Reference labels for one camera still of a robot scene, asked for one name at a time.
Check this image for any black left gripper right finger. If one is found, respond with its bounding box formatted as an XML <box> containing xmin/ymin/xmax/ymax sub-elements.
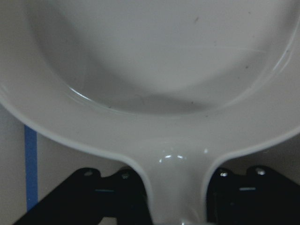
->
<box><xmin>206</xmin><ymin>165</ymin><xmax>300</xmax><ymax>225</ymax></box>

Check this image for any white plastic dustpan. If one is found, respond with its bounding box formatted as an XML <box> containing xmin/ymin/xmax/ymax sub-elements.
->
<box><xmin>0</xmin><ymin>0</ymin><xmax>300</xmax><ymax>225</ymax></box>

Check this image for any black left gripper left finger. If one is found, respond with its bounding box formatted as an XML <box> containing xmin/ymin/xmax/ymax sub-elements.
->
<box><xmin>15</xmin><ymin>167</ymin><xmax>153</xmax><ymax>225</ymax></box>

